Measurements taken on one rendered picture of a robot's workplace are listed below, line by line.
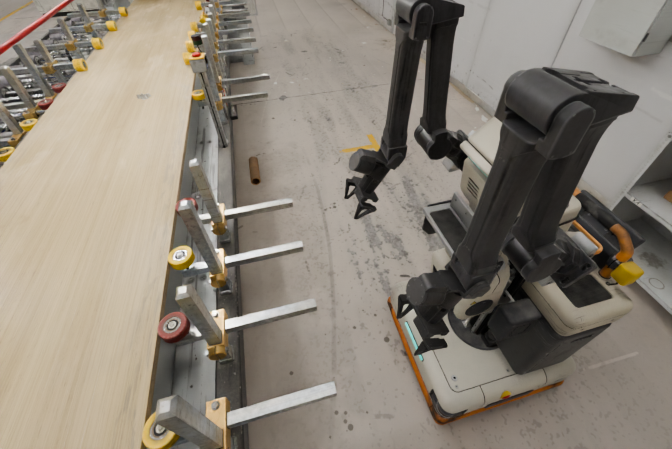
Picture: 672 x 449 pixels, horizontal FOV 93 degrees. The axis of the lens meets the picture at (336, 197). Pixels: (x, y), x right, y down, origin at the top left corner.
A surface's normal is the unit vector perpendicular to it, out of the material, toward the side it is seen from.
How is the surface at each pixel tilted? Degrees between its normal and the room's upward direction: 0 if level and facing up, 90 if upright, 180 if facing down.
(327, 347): 0
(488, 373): 0
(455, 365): 0
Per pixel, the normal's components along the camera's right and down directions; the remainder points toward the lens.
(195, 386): -0.02, -0.72
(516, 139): -0.97, 0.21
